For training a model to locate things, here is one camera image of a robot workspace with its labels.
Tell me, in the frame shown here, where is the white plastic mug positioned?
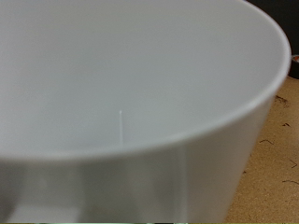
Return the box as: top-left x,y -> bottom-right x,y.
0,0 -> 292,224

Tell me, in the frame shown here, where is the dark roll with orange edge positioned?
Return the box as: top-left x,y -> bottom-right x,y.
289,54 -> 299,79

